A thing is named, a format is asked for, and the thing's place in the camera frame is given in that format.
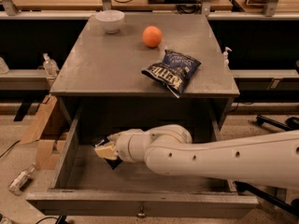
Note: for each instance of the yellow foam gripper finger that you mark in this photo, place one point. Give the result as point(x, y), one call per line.
point(114, 136)
point(107, 151)

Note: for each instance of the dark blue rxbar wrapper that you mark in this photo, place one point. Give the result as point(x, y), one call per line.
point(112, 163)

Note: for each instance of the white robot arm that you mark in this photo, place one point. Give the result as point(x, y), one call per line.
point(268, 160)

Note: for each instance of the open grey top drawer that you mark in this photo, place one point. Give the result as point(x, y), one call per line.
point(84, 185)

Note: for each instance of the grey cabinet with top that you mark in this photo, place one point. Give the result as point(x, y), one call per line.
point(102, 75)

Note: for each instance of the metal drawer knob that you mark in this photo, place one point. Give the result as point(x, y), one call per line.
point(141, 213)

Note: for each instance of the brown cardboard box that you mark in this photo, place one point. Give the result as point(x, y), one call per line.
point(49, 129)

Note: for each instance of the blue kettle chips bag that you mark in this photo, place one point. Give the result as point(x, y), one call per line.
point(174, 71)

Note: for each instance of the plastic bottle on floor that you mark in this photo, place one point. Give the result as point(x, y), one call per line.
point(23, 177)

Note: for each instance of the clear plastic bottle on shelf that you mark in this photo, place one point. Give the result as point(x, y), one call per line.
point(50, 66)

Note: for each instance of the orange fruit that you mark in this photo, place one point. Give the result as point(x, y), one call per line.
point(152, 36)

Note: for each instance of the white ceramic bowl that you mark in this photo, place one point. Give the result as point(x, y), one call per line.
point(110, 20)

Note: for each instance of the small white pump bottle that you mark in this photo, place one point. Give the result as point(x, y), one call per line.
point(225, 54)

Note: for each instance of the black chair base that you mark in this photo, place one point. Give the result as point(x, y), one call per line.
point(290, 124)

